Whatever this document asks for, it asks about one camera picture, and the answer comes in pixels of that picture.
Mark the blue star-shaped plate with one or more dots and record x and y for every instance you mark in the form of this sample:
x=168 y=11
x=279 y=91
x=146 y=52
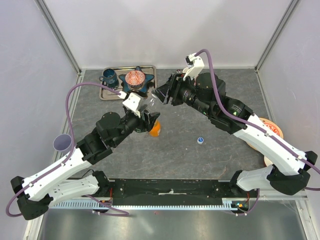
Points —
x=144 y=89

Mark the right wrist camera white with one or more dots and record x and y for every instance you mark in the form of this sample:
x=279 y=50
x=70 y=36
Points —
x=195 y=65

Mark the purple cup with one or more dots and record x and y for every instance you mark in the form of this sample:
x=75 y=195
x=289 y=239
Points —
x=62 y=143

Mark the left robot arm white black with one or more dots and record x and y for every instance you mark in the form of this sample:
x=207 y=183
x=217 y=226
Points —
x=37 y=193

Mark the metal tray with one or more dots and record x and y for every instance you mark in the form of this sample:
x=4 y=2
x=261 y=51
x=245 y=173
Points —
x=148 y=69

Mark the water bottle green label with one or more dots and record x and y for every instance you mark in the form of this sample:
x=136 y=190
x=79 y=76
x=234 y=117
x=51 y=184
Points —
x=150 y=104

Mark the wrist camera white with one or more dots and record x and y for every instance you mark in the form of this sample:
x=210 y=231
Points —
x=131 y=102
x=195 y=65

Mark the white bowl red rim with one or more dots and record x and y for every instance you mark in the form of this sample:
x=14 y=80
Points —
x=267 y=162

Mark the blue white bottle cap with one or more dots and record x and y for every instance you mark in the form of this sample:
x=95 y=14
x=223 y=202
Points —
x=200 y=140

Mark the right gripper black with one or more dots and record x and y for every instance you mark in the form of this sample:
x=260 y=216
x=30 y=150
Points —
x=177 y=84

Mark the orange juice bottle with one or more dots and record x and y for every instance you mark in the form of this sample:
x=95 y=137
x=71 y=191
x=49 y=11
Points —
x=155 y=131

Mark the beige plate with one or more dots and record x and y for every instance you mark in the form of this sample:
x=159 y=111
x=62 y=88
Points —
x=254 y=136

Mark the slotted cable duct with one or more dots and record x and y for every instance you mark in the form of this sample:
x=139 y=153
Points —
x=89 y=204

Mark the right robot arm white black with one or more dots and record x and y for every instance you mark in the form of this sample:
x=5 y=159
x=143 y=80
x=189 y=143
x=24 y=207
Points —
x=288 y=173

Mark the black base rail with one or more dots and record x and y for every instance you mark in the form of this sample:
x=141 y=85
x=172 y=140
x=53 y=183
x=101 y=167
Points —
x=142 y=192

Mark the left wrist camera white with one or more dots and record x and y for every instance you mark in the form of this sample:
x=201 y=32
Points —
x=131 y=102

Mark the blue mug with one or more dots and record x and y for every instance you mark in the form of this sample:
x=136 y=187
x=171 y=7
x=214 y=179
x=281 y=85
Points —
x=109 y=76

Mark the red white patterned bowl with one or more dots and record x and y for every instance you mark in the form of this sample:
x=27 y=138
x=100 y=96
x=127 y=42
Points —
x=274 y=128

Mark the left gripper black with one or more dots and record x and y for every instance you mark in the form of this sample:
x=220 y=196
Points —
x=147 y=124

